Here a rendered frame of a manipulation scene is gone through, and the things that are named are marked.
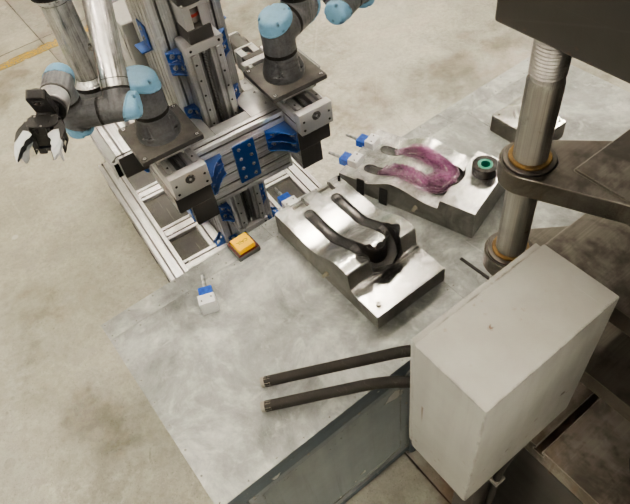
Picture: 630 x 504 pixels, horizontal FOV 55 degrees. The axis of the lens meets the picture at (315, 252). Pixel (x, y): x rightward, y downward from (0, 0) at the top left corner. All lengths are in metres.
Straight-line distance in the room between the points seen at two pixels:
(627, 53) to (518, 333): 0.42
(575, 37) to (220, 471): 1.25
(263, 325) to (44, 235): 1.99
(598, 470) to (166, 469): 1.60
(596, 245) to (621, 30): 0.61
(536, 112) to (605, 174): 0.18
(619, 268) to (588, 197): 0.27
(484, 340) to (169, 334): 1.13
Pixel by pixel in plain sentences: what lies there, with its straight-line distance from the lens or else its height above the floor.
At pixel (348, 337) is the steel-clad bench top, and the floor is 0.80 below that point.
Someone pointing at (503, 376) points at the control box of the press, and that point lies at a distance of 0.94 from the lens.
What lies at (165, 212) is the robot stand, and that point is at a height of 0.21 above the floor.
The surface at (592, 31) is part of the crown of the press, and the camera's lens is 0.87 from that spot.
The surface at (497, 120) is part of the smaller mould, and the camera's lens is 2.29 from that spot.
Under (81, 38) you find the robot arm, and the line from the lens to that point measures 1.95.
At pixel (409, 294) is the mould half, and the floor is 0.86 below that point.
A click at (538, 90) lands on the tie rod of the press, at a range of 1.02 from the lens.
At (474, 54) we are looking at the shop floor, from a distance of 4.19.
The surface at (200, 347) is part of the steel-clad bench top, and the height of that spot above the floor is 0.80.
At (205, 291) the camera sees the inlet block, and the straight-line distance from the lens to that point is 1.87.
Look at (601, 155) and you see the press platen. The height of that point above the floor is 1.54.
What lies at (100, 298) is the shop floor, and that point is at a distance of 3.14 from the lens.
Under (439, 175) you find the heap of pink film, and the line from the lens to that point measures 2.03.
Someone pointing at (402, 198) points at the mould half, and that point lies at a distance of 2.00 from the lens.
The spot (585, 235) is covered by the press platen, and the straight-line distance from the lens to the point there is 1.37.
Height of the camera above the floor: 2.30
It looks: 50 degrees down
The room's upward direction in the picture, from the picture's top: 10 degrees counter-clockwise
